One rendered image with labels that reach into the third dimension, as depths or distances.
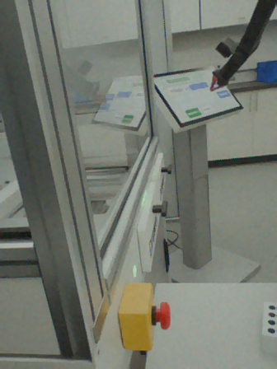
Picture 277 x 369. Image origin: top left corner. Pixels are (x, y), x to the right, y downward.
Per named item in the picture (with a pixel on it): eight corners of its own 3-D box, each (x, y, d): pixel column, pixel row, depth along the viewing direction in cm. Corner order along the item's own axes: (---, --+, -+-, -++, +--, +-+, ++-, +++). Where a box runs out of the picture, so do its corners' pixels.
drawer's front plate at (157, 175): (165, 179, 126) (162, 151, 122) (160, 211, 99) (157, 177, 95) (161, 179, 126) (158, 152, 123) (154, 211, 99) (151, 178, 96)
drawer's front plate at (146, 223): (159, 214, 97) (156, 180, 93) (150, 273, 70) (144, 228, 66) (153, 215, 97) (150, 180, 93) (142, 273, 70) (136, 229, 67)
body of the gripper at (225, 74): (210, 73, 136) (221, 59, 131) (224, 70, 143) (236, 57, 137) (219, 85, 135) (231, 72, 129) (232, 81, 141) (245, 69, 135)
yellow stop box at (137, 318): (160, 316, 55) (156, 281, 53) (157, 352, 48) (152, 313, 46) (130, 316, 56) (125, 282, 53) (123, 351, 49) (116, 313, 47)
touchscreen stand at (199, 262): (260, 268, 198) (264, 98, 164) (216, 306, 172) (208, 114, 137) (195, 241, 235) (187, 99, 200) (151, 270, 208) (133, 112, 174)
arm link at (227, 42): (243, 58, 121) (257, 44, 123) (221, 37, 121) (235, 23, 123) (230, 73, 133) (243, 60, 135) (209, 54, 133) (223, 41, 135)
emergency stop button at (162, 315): (172, 316, 53) (170, 296, 51) (171, 335, 49) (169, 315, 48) (153, 315, 53) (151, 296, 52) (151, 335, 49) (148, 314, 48)
